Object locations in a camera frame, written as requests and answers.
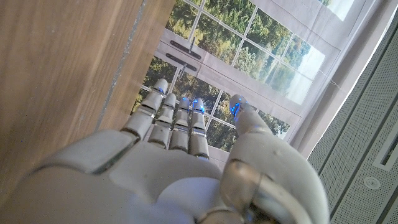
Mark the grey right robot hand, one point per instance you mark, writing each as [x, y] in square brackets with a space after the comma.
[149, 174]

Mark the round white ceiling fixture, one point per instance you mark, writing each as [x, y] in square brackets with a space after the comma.
[372, 183]

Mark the rectangular ceiling slot vent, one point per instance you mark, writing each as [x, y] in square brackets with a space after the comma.
[388, 152]

